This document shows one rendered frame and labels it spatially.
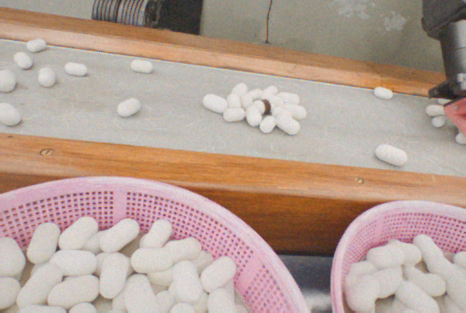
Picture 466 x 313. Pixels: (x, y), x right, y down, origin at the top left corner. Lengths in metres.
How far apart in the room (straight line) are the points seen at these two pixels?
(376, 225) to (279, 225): 0.09
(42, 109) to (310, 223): 0.34
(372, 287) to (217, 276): 0.12
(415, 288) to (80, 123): 0.37
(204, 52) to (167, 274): 0.44
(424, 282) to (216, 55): 0.48
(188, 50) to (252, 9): 1.95
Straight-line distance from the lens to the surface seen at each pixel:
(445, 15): 0.68
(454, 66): 0.61
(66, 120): 0.42
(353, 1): 2.77
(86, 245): 0.29
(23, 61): 0.55
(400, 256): 0.33
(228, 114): 0.42
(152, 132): 0.39
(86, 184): 0.29
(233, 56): 0.62
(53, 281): 0.26
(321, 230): 0.35
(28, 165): 0.32
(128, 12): 0.81
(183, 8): 2.48
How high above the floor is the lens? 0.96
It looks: 32 degrees down
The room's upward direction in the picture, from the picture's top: 12 degrees clockwise
